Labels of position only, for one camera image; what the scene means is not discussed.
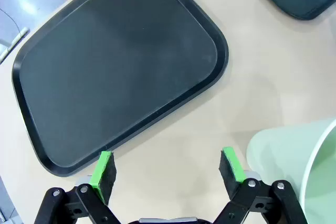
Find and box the pale green plastic cup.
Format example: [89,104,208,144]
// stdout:
[246,119,336,224]

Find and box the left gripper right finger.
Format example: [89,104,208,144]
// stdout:
[214,146,308,224]

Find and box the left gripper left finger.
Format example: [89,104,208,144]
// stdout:
[33,151,122,224]

